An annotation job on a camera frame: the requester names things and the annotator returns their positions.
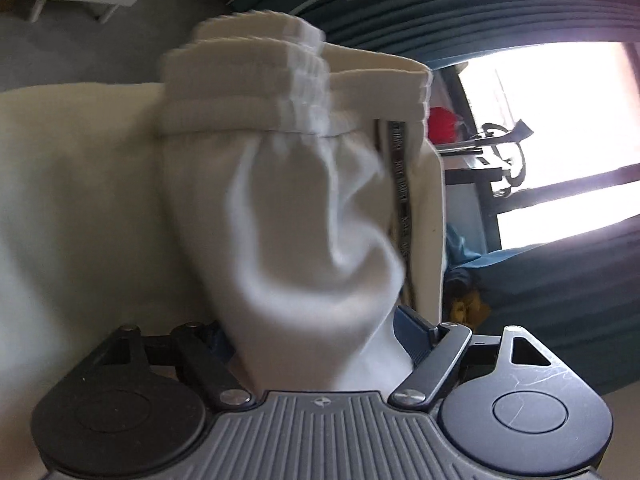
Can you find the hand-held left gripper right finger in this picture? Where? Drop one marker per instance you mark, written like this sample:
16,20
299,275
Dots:
411,331

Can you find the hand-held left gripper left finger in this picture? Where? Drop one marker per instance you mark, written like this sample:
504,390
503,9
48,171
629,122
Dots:
201,356

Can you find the yellow object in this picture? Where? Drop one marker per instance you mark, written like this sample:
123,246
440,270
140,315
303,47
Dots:
467,307

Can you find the teal bed cover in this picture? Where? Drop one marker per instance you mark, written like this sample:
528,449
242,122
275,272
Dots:
560,300

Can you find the black desk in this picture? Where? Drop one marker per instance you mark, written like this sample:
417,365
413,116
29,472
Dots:
470,185

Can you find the cream bed sheet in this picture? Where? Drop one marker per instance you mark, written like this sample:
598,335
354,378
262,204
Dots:
75,210

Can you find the red object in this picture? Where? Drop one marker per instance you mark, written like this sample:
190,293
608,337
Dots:
445,125

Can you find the bright window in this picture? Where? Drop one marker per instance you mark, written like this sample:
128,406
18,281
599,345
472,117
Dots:
565,135

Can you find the teal curtain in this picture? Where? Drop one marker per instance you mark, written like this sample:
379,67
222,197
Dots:
450,5

